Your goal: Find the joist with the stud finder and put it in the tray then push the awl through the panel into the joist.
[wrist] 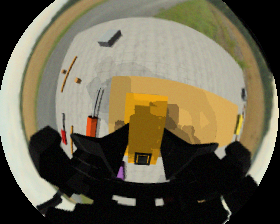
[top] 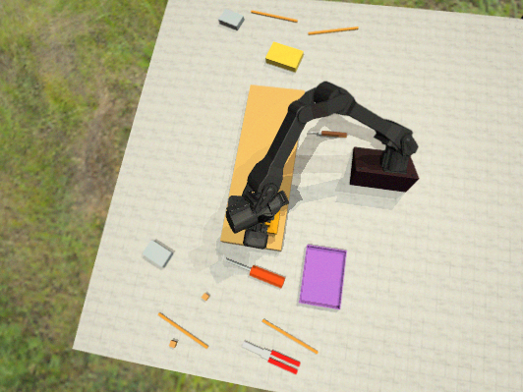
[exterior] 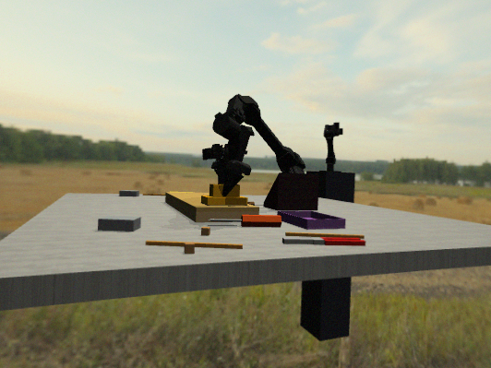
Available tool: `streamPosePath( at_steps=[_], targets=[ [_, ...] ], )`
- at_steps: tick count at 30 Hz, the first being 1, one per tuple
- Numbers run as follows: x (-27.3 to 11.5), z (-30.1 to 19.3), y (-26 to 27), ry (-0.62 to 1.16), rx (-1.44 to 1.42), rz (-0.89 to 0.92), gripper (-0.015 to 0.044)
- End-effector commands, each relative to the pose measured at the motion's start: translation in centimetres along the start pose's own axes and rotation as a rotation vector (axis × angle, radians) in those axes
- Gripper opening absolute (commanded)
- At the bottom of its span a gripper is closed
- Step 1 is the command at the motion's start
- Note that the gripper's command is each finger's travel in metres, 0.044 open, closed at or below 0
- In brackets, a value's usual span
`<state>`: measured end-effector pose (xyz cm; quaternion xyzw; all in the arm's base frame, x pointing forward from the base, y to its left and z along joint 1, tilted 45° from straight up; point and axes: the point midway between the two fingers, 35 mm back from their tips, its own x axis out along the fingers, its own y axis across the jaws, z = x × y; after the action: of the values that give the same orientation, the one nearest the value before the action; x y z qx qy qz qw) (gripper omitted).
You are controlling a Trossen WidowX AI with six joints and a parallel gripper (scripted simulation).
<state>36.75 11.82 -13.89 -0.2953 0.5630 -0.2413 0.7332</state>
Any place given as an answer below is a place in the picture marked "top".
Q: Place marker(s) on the purple shallow tray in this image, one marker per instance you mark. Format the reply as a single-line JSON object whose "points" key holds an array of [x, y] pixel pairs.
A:
{"points": [[323, 277]]}

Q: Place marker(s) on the brown-handled awl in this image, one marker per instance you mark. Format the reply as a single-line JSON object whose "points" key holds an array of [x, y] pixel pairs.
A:
{"points": [[331, 134]]}

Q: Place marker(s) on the orange rectangular panel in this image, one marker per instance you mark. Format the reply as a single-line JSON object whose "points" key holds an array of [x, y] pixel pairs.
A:
{"points": [[266, 109]]}

